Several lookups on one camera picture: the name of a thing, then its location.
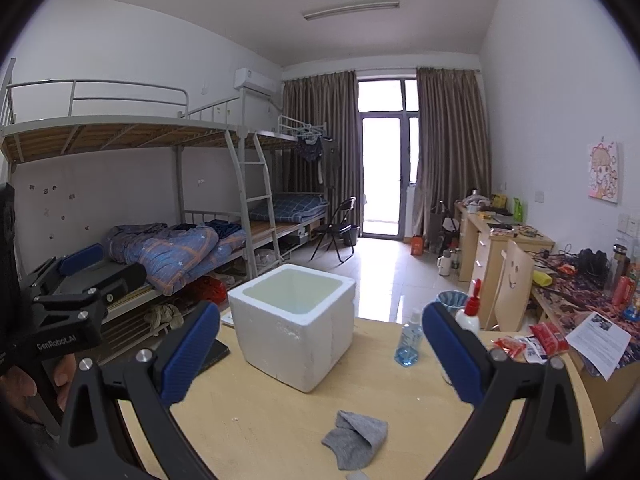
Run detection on red white snack packet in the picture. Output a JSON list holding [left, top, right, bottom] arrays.
[[492, 336, 547, 365]]

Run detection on patterned table cloth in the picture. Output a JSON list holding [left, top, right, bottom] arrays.
[[532, 260, 640, 341]]

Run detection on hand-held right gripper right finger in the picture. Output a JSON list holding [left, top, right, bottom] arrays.
[[421, 301, 589, 480]]

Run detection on white foam box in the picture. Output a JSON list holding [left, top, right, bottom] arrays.
[[227, 263, 357, 393]]

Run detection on white printed paper sheet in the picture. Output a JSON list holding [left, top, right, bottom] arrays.
[[565, 311, 632, 381]]

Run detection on dark hanging clothes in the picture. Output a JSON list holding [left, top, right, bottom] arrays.
[[295, 135, 325, 163]]

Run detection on grey metal bunk bed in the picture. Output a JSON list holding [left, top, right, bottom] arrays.
[[0, 57, 281, 361], [240, 115, 333, 261]]

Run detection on blue spray bottle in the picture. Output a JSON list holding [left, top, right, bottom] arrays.
[[394, 310, 424, 367]]

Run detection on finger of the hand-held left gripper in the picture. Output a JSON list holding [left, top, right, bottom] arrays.
[[19, 242, 104, 293], [32, 262, 147, 311]]

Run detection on black folding chair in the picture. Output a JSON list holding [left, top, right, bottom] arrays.
[[310, 196, 357, 264]]

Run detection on black headphones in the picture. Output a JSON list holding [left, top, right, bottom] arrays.
[[577, 249, 608, 273]]

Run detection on red bottle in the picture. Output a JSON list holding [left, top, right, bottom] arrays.
[[612, 275, 636, 306]]

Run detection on brown curtain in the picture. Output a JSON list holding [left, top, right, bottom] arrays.
[[416, 66, 493, 246], [281, 71, 362, 241]]

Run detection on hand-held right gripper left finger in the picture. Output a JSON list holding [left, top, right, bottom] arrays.
[[52, 301, 223, 480]]

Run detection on grey brown clothes pile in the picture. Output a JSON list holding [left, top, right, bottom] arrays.
[[145, 302, 185, 333]]

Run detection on trash bin with blue bag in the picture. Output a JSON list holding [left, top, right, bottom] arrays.
[[436, 290, 471, 313]]

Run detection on red plastic bag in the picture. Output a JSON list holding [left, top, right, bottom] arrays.
[[187, 277, 228, 306]]

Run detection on wooden chair with smiley face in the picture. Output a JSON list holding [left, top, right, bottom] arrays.
[[492, 239, 536, 332]]

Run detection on white lotion pump bottle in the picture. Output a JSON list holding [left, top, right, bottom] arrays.
[[454, 278, 482, 333]]

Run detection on person's left hand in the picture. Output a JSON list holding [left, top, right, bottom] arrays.
[[0, 352, 77, 428]]

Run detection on wooden desk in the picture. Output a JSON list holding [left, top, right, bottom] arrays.
[[454, 200, 556, 296]]

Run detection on blue plaid bedding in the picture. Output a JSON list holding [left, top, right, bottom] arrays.
[[248, 192, 328, 222]]

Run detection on glass balcony door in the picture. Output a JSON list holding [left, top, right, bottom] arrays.
[[356, 79, 420, 238]]

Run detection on cartoon wall poster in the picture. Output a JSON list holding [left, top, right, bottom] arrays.
[[587, 136, 620, 204]]

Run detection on grey cloth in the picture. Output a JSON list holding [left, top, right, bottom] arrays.
[[321, 410, 389, 471]]

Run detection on black flat case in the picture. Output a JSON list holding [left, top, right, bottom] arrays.
[[197, 340, 231, 373]]

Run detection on ceiling tube light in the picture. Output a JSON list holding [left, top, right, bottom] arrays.
[[302, 0, 401, 22]]

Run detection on blue orange quilt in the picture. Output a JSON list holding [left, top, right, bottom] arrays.
[[102, 222, 248, 296]]

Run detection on white air conditioner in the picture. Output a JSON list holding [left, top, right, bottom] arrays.
[[234, 67, 276, 95]]

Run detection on dark thermos bottle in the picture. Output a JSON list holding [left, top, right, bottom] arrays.
[[605, 244, 628, 296]]

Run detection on dark blue clothes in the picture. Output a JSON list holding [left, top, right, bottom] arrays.
[[175, 218, 246, 238]]

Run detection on cardboard box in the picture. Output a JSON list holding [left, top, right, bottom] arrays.
[[567, 340, 640, 426]]

